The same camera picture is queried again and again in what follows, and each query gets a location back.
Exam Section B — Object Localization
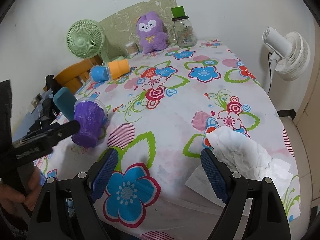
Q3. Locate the purple plastic cup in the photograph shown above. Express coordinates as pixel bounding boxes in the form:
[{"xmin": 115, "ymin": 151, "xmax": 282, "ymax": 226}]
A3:
[{"xmin": 72, "ymin": 98, "xmax": 107, "ymax": 148}]

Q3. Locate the blue plastic cup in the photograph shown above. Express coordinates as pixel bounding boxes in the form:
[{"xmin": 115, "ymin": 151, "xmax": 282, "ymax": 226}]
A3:
[{"xmin": 89, "ymin": 66, "xmax": 110, "ymax": 82}]

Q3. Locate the orange plastic cup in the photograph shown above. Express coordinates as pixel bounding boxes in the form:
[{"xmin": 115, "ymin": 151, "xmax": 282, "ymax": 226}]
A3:
[{"xmin": 107, "ymin": 59, "xmax": 130, "ymax": 80}]

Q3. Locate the person's left hand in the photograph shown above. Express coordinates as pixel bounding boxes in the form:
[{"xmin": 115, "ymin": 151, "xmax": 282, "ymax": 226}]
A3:
[{"xmin": 0, "ymin": 166, "xmax": 42, "ymax": 217}]

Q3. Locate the black clothes pile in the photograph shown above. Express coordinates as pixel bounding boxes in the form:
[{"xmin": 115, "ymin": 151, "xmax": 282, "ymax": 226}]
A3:
[{"xmin": 27, "ymin": 75, "xmax": 62, "ymax": 134}]

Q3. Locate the crumpled white tissue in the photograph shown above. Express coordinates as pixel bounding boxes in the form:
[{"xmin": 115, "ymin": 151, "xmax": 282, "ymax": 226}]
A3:
[{"xmin": 184, "ymin": 126, "xmax": 293, "ymax": 209}]

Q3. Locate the teal cylindrical bottle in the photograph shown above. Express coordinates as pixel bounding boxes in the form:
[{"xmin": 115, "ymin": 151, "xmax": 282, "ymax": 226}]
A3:
[{"xmin": 53, "ymin": 87, "xmax": 77, "ymax": 121}]

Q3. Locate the floral tablecloth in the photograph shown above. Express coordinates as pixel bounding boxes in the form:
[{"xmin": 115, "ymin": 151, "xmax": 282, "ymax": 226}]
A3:
[{"xmin": 35, "ymin": 40, "xmax": 300, "ymax": 239}]

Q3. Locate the green desk fan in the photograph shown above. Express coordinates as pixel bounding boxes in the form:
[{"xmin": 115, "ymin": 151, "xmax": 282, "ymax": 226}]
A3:
[{"xmin": 66, "ymin": 20, "xmax": 110, "ymax": 63}]

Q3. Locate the cotton swab container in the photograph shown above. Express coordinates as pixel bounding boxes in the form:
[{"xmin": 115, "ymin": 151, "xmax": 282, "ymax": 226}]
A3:
[{"xmin": 125, "ymin": 42, "xmax": 139, "ymax": 56}]

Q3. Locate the white standing fan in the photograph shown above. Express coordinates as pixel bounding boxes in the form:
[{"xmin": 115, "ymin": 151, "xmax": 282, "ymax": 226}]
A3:
[{"xmin": 262, "ymin": 26, "xmax": 311, "ymax": 93}]

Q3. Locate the purple plush toy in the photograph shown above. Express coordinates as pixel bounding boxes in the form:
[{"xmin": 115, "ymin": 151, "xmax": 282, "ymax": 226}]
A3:
[{"xmin": 136, "ymin": 11, "xmax": 168, "ymax": 54}]

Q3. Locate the glass jar with black lid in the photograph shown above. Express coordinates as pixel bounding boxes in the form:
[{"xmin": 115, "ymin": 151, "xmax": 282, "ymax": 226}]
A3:
[{"xmin": 172, "ymin": 15, "xmax": 197, "ymax": 47}]

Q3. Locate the green box on jar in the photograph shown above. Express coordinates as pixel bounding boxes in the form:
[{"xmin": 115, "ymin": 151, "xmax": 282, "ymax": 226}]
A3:
[{"xmin": 171, "ymin": 6, "xmax": 186, "ymax": 18}]

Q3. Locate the white wall socket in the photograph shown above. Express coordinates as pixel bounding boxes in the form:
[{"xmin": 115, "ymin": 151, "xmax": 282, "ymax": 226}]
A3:
[{"xmin": 31, "ymin": 94, "xmax": 43, "ymax": 108}]

